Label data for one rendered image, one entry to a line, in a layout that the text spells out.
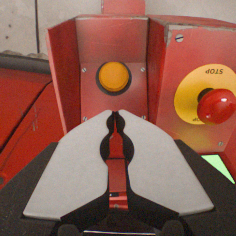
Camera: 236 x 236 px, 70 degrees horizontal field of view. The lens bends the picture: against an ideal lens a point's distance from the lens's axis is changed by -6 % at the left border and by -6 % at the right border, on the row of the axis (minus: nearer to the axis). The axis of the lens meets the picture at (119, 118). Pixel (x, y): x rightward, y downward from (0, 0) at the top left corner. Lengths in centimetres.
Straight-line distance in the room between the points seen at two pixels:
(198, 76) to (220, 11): 91
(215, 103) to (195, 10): 87
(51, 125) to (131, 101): 32
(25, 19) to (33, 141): 70
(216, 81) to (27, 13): 93
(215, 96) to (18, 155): 39
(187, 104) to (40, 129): 39
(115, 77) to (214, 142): 15
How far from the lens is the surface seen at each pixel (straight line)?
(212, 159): 25
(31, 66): 103
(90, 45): 24
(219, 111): 18
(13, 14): 105
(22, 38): 105
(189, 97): 20
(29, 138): 48
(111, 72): 23
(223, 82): 21
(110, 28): 24
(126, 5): 82
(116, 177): 21
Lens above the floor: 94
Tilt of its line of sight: 55 degrees down
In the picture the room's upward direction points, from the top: 176 degrees clockwise
